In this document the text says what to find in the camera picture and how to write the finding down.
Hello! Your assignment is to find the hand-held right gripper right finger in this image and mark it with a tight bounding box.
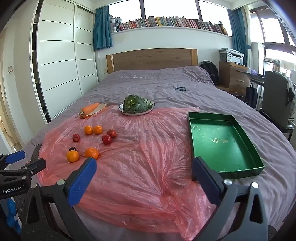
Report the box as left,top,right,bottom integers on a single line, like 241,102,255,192
192,157,269,241

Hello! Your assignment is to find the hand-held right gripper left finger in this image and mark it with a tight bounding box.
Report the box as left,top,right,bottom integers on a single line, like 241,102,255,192
22,158,97,241

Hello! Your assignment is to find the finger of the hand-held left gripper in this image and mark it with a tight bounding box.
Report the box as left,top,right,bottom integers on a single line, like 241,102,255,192
20,158,47,181
0,150,26,171

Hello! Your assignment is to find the green tray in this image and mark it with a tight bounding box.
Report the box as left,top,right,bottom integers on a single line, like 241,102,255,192
187,112,265,179

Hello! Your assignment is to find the person's left hand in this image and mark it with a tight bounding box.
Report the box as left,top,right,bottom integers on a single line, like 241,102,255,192
6,198,23,235

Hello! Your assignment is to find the pink plastic sheet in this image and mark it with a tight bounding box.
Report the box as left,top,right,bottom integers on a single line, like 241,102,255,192
37,105,228,240

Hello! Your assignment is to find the carrot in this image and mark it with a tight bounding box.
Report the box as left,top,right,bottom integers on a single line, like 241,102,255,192
80,102,100,116

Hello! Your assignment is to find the orange oval plate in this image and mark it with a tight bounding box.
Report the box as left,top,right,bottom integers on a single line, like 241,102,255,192
81,103,107,119

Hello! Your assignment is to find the white round plate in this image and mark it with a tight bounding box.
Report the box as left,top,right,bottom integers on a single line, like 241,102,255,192
119,99,155,116

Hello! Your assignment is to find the bok choy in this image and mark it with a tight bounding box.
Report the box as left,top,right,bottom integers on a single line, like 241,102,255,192
122,95,151,114

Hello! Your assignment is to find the black bag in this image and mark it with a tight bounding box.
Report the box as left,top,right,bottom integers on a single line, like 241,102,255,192
245,82,258,108

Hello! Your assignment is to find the wooden dresser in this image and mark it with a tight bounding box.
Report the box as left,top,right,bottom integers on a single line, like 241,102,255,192
217,61,251,98

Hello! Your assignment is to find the black backpack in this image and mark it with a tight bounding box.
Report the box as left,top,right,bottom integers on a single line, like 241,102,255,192
200,60,220,85

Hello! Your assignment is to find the white wardrobe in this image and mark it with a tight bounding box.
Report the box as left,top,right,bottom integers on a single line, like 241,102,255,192
30,0,99,124

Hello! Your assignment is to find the grey chair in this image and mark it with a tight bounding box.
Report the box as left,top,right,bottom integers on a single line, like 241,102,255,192
259,70,296,141

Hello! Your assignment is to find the bed with purple cover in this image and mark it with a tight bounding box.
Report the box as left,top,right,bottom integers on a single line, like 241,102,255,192
23,65,296,241

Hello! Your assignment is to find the white printer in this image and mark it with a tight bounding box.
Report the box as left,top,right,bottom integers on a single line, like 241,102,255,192
219,48,245,65

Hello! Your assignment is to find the teal curtain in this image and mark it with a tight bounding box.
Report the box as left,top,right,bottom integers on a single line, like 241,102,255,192
228,9,248,66
93,5,113,51

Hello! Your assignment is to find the row of books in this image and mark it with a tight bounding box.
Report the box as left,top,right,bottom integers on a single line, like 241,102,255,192
110,16,229,36

